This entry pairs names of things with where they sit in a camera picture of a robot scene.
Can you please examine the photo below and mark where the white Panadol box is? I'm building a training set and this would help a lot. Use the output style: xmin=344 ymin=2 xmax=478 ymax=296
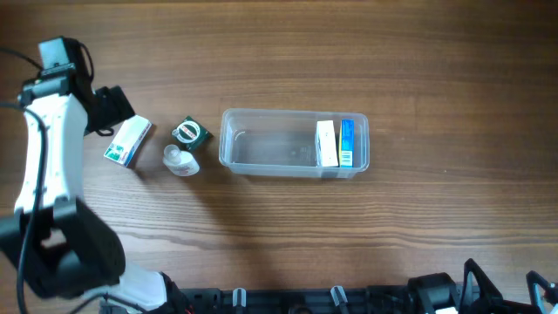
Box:
xmin=104 ymin=115 xmax=152 ymax=167

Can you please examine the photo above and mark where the green Zam-Buk box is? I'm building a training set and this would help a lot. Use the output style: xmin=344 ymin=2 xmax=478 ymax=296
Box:
xmin=171 ymin=116 xmax=213 ymax=152

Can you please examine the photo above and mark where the small white bottle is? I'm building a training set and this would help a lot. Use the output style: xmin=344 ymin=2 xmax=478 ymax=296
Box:
xmin=162 ymin=145 xmax=201 ymax=176

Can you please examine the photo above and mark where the white medicine box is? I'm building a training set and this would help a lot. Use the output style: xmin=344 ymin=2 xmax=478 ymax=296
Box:
xmin=316 ymin=120 xmax=339 ymax=167

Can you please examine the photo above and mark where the blue medicine box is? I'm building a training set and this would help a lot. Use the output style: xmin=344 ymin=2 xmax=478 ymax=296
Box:
xmin=338 ymin=119 xmax=355 ymax=167

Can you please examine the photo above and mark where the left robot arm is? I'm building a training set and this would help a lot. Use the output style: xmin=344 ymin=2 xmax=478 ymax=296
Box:
xmin=1 ymin=37 xmax=188 ymax=313

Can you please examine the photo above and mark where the clear plastic container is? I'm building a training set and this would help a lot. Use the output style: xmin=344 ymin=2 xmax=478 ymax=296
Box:
xmin=219 ymin=108 xmax=371 ymax=179

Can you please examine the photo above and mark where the left black cable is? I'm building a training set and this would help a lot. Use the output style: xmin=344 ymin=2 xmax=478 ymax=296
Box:
xmin=0 ymin=45 xmax=49 ymax=314

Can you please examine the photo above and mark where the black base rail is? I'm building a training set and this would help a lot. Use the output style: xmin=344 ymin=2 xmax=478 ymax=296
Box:
xmin=182 ymin=285 xmax=408 ymax=314

